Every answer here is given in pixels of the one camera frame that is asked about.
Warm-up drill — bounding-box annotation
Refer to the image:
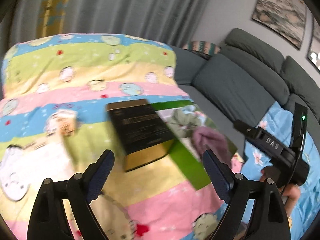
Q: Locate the purple fluffy cloth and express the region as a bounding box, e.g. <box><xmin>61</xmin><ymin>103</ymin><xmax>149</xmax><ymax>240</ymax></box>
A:
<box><xmin>192</xmin><ymin>126</ymin><xmax>232</xmax><ymax>167</ymax></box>

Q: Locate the grey green rag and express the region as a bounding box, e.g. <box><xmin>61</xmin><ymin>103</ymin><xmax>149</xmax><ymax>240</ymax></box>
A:
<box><xmin>166</xmin><ymin>108</ymin><xmax>207</xmax><ymax>138</ymax></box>

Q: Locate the person's right hand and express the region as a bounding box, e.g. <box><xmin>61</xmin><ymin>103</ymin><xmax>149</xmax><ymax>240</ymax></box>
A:
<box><xmin>259</xmin><ymin>167</ymin><xmax>301</xmax><ymax>217</ymax></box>

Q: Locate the colourful cartoon bed sheet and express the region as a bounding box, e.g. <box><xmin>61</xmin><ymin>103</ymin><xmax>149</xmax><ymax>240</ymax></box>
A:
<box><xmin>1</xmin><ymin>34</ymin><xmax>222</xmax><ymax>239</ymax></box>

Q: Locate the grey sofa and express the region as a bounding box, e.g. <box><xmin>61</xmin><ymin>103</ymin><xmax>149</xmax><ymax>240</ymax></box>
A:
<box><xmin>174</xmin><ymin>28</ymin><xmax>319</xmax><ymax>153</ymax></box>

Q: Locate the green white cardboard box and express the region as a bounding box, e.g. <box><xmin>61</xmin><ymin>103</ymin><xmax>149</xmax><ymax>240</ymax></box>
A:
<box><xmin>150</xmin><ymin>100</ymin><xmax>238</xmax><ymax>191</ymax></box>

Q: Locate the black gold tin box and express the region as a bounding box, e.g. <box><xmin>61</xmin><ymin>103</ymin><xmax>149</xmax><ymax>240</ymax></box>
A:
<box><xmin>106</xmin><ymin>99</ymin><xmax>176</xmax><ymax>172</ymax></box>

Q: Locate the striped cushion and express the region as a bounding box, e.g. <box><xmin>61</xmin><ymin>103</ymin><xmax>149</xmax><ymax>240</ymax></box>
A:
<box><xmin>182</xmin><ymin>41</ymin><xmax>221</xmax><ymax>61</ymax></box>

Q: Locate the framed landscape painting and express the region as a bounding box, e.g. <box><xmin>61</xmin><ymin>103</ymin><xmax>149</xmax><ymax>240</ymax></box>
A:
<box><xmin>252</xmin><ymin>0</ymin><xmax>306</xmax><ymax>49</ymax></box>

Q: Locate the yellow patterned curtain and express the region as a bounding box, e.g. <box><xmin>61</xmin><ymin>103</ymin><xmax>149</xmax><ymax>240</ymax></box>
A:
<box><xmin>36</xmin><ymin>0</ymin><xmax>69</xmax><ymax>38</ymax></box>

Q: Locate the black camera unit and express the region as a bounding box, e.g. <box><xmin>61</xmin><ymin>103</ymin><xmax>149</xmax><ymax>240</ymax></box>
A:
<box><xmin>290</xmin><ymin>103</ymin><xmax>308</xmax><ymax>156</ymax></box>

